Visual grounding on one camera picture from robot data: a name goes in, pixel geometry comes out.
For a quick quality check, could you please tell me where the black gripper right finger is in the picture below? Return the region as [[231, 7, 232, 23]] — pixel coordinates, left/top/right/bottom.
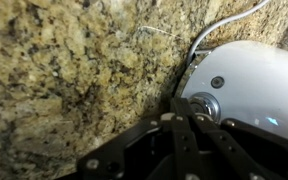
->
[[193, 114, 288, 180]]

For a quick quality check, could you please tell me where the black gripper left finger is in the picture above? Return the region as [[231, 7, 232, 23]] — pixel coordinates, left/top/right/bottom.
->
[[77, 97, 204, 180]]

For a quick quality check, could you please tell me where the white two-slot toaster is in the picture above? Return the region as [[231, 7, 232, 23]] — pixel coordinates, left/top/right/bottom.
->
[[174, 40, 288, 147]]

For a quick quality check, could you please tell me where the white toaster power cord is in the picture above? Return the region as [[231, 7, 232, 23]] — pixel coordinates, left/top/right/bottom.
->
[[185, 0, 272, 67]]

